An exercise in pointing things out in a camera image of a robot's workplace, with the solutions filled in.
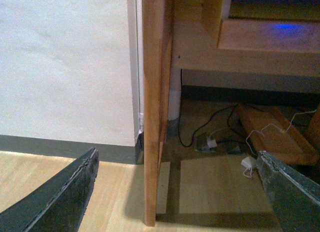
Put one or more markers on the wooden keyboard tray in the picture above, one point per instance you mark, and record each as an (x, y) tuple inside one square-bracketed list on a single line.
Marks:
[(270, 36)]

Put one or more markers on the white plug on floor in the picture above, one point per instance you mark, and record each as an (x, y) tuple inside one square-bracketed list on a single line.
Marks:
[(249, 163)]

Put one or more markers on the wooden board under desk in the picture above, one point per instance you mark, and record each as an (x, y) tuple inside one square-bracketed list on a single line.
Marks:
[(270, 131)]

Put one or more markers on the white wall conduit pipe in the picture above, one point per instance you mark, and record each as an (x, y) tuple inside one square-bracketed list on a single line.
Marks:
[(135, 32)]

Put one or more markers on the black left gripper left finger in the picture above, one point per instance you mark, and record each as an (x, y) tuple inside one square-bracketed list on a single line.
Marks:
[(59, 204)]

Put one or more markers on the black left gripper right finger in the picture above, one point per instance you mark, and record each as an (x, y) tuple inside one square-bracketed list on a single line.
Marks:
[(295, 198)]

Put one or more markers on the wooden desk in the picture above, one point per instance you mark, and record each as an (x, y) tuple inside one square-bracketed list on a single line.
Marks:
[(158, 58)]

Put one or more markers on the white power adapter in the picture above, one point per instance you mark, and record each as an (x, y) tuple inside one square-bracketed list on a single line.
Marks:
[(211, 143)]

